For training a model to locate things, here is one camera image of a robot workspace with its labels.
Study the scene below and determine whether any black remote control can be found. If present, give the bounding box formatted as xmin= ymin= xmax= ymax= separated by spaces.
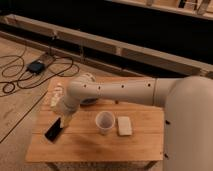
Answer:
xmin=45 ymin=118 xmax=62 ymax=142

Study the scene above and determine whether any white plastic bottle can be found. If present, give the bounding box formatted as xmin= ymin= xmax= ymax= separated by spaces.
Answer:
xmin=50 ymin=83 xmax=63 ymax=108

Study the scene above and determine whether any long wooden beam frame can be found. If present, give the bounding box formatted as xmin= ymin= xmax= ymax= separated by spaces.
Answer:
xmin=0 ymin=14 xmax=213 ymax=78

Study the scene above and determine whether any wooden table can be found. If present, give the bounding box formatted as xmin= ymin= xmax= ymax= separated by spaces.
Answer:
xmin=26 ymin=78 xmax=163 ymax=164

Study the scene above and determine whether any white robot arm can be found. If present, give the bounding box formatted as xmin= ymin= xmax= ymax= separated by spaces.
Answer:
xmin=56 ymin=73 xmax=213 ymax=171

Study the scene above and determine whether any translucent plastic cup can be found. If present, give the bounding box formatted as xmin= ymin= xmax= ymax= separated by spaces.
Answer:
xmin=95 ymin=111 xmax=115 ymax=135

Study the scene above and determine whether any white sponge block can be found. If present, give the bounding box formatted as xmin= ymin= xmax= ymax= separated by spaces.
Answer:
xmin=117 ymin=116 xmax=132 ymax=136

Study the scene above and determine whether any black floor cable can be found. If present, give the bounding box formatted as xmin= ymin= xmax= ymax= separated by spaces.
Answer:
xmin=0 ymin=43 xmax=80 ymax=144

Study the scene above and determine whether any dark ceramic bowl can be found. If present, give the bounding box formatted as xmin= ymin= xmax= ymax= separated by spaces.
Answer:
xmin=80 ymin=98 xmax=98 ymax=106

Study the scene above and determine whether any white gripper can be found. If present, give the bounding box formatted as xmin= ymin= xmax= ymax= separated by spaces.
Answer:
xmin=56 ymin=96 xmax=80 ymax=128

